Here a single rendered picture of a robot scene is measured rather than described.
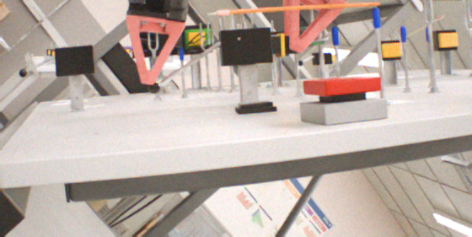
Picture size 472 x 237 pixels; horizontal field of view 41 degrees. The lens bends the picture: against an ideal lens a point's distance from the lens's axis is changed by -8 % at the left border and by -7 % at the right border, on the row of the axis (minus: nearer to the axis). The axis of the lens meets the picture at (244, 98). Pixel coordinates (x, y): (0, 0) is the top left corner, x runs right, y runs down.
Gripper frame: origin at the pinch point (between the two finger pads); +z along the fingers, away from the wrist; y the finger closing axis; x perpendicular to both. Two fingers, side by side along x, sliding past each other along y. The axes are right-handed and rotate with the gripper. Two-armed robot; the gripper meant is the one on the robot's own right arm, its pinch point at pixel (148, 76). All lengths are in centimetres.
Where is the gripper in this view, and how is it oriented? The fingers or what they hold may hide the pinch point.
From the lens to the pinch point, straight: 77.8
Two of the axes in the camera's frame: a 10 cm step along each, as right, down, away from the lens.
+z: -1.3, 9.9, 0.3
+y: -1.1, -0.5, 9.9
